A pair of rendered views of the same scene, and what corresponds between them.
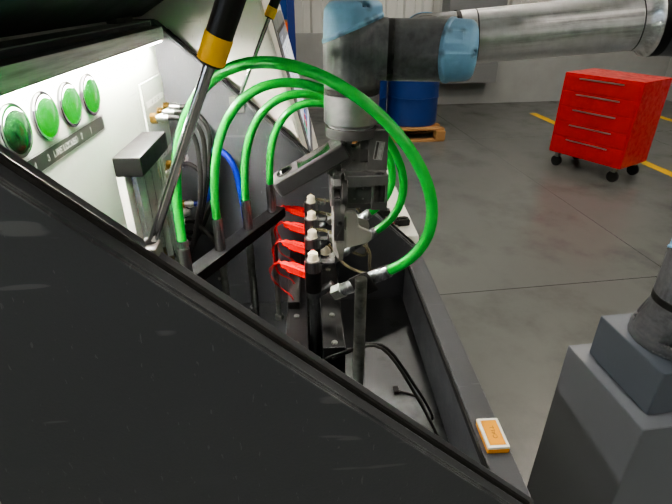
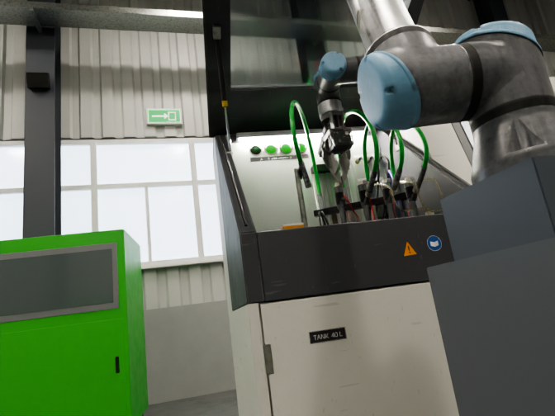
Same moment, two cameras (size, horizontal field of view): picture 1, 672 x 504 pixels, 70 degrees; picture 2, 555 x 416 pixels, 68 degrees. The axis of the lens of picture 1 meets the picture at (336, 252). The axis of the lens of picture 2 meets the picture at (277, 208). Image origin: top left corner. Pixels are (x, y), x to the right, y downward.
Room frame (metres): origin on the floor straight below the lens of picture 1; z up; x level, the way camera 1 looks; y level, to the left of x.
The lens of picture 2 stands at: (0.30, -1.18, 0.76)
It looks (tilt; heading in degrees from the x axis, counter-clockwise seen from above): 14 degrees up; 82
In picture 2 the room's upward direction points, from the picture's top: 8 degrees counter-clockwise
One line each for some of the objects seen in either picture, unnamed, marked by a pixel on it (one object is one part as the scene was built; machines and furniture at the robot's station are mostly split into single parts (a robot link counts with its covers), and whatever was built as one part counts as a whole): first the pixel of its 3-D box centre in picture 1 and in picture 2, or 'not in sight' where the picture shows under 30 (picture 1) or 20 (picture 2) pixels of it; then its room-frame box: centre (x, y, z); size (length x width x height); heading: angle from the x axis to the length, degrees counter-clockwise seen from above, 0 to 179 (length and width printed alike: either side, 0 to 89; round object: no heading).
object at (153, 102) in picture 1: (172, 163); (372, 182); (0.89, 0.31, 1.20); 0.13 x 0.03 x 0.31; 3
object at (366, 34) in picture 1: (354, 48); (326, 88); (0.67, -0.02, 1.43); 0.09 x 0.08 x 0.11; 84
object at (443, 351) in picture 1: (443, 371); (384, 252); (0.68, -0.20, 0.87); 0.62 x 0.04 x 0.16; 3
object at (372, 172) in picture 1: (355, 166); (335, 134); (0.67, -0.03, 1.27); 0.09 x 0.08 x 0.12; 93
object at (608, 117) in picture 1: (603, 124); not in sight; (4.39, -2.44, 0.43); 0.70 x 0.46 x 0.86; 33
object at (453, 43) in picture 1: (430, 49); (336, 71); (0.68, -0.12, 1.43); 0.11 x 0.11 x 0.08; 84
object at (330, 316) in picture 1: (314, 321); not in sight; (0.79, 0.04, 0.91); 0.34 x 0.10 x 0.15; 3
